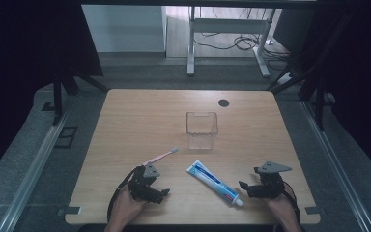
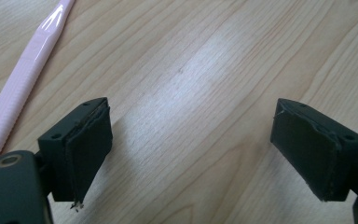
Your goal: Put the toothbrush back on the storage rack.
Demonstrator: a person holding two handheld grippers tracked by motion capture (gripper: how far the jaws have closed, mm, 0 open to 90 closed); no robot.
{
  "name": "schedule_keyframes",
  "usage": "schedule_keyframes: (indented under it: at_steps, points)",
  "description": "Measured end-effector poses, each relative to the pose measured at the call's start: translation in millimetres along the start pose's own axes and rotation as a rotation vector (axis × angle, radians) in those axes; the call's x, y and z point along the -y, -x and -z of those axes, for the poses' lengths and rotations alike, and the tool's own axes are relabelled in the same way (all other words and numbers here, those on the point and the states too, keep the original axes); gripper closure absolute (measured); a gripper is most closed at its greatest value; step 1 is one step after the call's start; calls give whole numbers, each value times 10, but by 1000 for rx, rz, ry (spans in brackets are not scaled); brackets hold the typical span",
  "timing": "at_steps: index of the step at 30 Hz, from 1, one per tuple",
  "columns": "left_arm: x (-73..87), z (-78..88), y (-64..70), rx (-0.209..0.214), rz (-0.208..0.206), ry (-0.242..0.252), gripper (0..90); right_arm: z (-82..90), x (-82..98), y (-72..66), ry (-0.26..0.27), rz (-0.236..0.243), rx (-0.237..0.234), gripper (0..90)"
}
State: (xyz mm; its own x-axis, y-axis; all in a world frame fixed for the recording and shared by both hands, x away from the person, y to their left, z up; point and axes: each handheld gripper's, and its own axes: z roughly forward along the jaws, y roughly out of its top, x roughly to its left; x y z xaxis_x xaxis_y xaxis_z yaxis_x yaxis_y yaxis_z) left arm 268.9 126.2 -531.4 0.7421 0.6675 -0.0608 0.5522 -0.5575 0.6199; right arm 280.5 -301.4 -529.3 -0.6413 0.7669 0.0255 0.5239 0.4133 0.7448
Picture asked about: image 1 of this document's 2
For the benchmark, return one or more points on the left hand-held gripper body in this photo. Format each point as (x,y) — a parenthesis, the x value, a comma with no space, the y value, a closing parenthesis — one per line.
(141,188)

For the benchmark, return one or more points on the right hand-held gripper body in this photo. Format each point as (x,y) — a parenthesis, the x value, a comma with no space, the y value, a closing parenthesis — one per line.
(269,185)

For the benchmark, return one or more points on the blue and white toothpaste tube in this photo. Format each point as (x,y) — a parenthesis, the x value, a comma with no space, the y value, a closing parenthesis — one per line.
(214,182)

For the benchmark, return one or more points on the pink toothbrush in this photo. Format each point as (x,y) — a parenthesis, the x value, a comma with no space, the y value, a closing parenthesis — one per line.
(159,158)

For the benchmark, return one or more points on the clear plastic container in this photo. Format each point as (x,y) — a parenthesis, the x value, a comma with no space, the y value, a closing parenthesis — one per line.
(202,130)

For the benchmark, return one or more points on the person's left hand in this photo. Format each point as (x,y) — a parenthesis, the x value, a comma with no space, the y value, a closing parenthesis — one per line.
(125,206)

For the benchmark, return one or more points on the person's right hand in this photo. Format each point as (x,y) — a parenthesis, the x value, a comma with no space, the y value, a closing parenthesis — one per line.
(281,206)

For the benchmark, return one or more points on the round black table grommet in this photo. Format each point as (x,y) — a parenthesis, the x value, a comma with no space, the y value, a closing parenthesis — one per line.
(223,103)

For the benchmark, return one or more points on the black metal stand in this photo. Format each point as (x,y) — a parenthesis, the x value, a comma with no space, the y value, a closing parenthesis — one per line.
(319,96)

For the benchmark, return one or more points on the white power strip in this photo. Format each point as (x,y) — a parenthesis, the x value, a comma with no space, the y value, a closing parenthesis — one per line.
(285,78)

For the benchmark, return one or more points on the black tripod stand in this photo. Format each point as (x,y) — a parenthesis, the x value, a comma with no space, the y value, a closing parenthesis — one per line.
(58,96)

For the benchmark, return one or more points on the black curtain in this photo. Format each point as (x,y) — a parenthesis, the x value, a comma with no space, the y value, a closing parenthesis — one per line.
(22,64)
(364,80)

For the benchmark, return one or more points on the white cabinet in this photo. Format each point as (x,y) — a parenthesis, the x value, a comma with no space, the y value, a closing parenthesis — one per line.
(125,29)

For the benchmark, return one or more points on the aluminium rail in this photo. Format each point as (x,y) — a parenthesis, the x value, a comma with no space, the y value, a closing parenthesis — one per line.
(32,174)
(335,167)

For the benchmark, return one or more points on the white metal desk frame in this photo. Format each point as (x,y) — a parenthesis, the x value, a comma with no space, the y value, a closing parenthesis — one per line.
(191,48)

